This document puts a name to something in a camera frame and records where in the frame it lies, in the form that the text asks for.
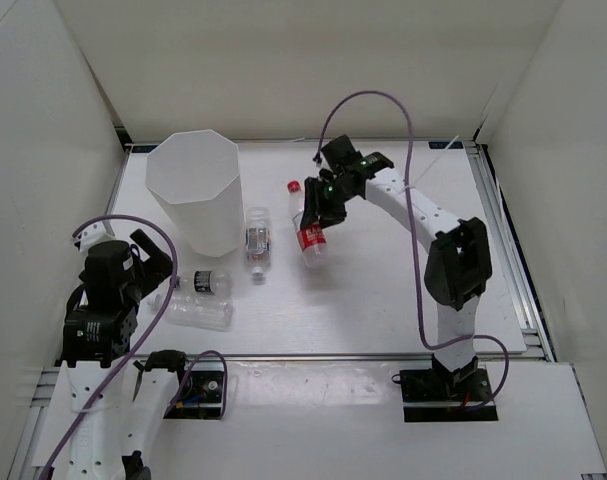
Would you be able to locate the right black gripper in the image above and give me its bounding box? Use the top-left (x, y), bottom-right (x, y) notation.
top-left (301, 176), bottom-right (358, 231)

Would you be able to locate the red label plastic bottle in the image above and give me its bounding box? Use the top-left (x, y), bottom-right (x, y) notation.
top-left (287, 180), bottom-right (327, 268)

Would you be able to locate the blue white label plastic bottle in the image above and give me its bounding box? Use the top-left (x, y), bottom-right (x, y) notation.
top-left (245, 207), bottom-right (271, 284)

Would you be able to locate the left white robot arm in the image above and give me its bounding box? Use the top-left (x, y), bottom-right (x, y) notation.
top-left (42, 230), bottom-right (193, 479)

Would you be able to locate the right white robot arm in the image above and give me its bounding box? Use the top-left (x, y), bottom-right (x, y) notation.
top-left (300, 135), bottom-right (492, 400)

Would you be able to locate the white octagonal plastic bin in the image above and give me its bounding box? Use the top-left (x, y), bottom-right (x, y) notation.
top-left (145, 130), bottom-right (243, 257)

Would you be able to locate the black label plastic bottle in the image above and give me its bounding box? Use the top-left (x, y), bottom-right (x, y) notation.
top-left (175, 269), bottom-right (232, 297)

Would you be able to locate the clear unlabelled plastic bottle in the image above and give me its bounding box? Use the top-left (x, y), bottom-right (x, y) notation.
top-left (162, 293), bottom-right (234, 331)

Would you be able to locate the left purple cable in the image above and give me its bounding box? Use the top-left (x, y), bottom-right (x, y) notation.
top-left (37, 214), bottom-right (228, 480)

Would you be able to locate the purple cable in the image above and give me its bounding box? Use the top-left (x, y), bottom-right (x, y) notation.
top-left (37, 214), bottom-right (228, 480)
top-left (312, 91), bottom-right (512, 409)

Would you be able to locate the white cable tie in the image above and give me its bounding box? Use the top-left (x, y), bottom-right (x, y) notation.
top-left (404, 136), bottom-right (459, 191)

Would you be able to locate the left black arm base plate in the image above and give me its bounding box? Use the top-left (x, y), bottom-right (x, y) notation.
top-left (164, 357), bottom-right (228, 420)

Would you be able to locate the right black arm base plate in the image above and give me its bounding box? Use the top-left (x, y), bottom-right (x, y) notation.
top-left (391, 368), bottom-right (499, 423)

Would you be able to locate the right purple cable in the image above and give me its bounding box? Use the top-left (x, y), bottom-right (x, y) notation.
top-left (312, 91), bottom-right (512, 409)

